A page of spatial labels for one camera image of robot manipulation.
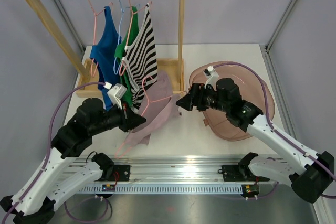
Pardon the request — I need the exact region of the blue tank top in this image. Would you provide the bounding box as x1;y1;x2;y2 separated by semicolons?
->
89;5;123;111

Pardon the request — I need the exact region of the aluminium frame post left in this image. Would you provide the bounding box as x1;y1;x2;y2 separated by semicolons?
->
52;0;86;53

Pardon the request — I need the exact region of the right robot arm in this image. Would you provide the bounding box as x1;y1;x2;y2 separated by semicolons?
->
175;78;335;203

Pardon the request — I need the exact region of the light blue wire hanger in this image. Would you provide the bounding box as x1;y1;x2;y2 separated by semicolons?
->
113;0;130;74

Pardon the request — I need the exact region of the black white striped tank top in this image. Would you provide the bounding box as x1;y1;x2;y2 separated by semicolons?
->
122;3;158;111

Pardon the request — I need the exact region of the pink wire hanger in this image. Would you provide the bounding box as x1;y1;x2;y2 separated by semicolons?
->
114;74;187;158

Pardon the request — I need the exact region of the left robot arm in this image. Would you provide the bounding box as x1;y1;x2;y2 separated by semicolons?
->
1;98;146;223

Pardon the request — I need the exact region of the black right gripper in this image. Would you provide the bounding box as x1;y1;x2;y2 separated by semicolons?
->
176;83;230;113

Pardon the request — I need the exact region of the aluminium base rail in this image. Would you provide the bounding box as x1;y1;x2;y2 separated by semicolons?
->
47;155;297;195

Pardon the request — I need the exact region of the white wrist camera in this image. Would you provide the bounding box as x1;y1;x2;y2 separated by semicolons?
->
104;82;127;109
203;66;219;88

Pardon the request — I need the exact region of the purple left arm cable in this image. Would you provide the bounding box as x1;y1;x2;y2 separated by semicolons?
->
0;82;107;222

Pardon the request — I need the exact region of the aluminium frame post right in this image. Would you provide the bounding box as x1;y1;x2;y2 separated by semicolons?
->
264;0;316;51

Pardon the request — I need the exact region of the aluminium frame post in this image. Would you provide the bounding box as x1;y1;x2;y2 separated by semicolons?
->
264;0;316;51
52;0;86;53

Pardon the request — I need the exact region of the wooden clothes rack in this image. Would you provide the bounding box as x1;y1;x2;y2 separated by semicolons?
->
26;0;185;93

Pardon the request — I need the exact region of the pink translucent plastic basin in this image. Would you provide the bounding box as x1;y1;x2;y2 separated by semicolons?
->
189;61;266;141

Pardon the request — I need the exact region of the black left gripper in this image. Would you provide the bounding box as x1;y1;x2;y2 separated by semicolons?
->
90;99;146;136

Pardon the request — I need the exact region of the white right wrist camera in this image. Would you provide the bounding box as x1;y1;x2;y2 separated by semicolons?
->
203;66;219;88

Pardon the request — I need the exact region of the purple cable loop on floor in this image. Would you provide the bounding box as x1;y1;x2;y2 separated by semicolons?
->
64;196;113;221

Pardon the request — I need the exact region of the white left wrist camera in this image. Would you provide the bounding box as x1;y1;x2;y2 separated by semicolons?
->
104;82;127;109

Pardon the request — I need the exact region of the pale pink tank top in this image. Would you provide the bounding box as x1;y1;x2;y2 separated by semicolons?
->
123;70;182;146

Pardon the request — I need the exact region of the green tank top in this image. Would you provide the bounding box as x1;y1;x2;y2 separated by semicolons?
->
114;14;139;107

